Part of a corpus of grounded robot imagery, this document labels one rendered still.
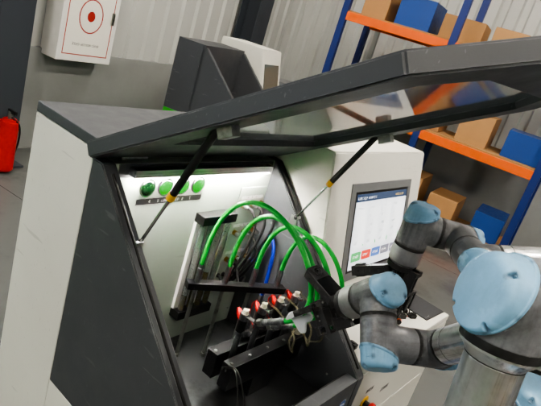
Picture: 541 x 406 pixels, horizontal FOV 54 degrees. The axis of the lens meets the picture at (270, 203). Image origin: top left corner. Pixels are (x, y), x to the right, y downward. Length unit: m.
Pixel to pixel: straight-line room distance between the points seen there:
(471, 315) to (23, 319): 1.30
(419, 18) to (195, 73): 2.83
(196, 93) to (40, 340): 3.78
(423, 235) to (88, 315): 0.84
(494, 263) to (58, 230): 1.09
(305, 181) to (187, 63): 3.57
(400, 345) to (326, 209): 0.70
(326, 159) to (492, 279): 1.02
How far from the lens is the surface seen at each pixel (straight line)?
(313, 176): 1.73
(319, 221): 1.73
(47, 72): 5.73
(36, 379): 1.74
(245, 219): 1.78
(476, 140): 6.46
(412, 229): 1.29
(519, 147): 6.41
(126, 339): 1.33
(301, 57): 8.61
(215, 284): 1.63
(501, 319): 0.75
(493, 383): 0.82
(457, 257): 1.24
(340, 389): 1.67
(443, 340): 1.11
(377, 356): 1.10
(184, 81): 5.22
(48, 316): 1.61
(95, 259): 1.37
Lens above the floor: 1.87
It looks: 18 degrees down
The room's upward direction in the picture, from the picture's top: 18 degrees clockwise
